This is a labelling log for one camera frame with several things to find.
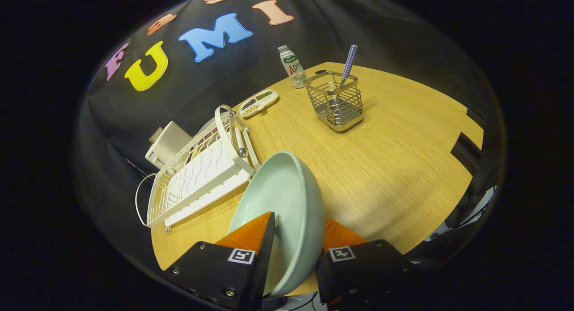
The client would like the white toaster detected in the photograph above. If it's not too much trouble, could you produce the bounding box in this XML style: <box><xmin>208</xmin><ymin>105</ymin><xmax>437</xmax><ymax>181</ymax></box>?
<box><xmin>145</xmin><ymin>121</ymin><xmax>193</xmax><ymax>170</ymax></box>

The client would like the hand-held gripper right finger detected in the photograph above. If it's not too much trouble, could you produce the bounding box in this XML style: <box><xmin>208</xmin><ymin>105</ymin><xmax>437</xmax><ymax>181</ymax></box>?
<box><xmin>315</xmin><ymin>217</ymin><xmax>422</xmax><ymax>309</ymax></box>

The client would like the light green plate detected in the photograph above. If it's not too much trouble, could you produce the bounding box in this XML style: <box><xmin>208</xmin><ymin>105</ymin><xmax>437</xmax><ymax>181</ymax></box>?
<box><xmin>228</xmin><ymin>151</ymin><xmax>326</xmax><ymax>298</ymax></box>

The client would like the white drink bottle green label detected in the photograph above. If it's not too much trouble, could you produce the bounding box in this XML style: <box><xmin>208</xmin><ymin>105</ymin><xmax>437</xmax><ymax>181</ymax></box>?
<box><xmin>277</xmin><ymin>45</ymin><xmax>308</xmax><ymax>89</ymax></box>

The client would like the metal wire basket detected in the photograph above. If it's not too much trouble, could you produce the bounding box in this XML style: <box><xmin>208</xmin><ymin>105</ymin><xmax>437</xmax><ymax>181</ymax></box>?
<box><xmin>306</xmin><ymin>71</ymin><xmax>364</xmax><ymax>132</ymax></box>

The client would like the spoon with blue checked handle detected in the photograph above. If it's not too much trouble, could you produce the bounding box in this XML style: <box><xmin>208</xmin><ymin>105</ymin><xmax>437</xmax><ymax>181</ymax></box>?
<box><xmin>330</xmin><ymin>44</ymin><xmax>359</xmax><ymax>110</ymax></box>

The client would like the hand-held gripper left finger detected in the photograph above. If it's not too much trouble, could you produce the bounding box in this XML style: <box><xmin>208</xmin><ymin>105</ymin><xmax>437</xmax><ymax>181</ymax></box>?
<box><xmin>162</xmin><ymin>212</ymin><xmax>275</xmax><ymax>311</ymax></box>

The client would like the white wire dish rack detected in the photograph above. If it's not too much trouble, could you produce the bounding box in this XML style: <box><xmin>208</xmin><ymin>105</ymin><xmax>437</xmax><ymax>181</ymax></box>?
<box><xmin>135</xmin><ymin>104</ymin><xmax>261</xmax><ymax>234</ymax></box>

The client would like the black backdrop cloth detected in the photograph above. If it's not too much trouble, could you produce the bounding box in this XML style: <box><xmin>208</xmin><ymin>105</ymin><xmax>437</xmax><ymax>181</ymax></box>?
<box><xmin>74</xmin><ymin>0</ymin><xmax>507</xmax><ymax>276</ymax></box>

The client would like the white divided snack tray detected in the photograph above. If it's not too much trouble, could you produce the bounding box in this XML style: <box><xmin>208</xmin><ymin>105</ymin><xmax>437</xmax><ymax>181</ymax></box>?
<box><xmin>239</xmin><ymin>89</ymin><xmax>279</xmax><ymax>119</ymax></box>

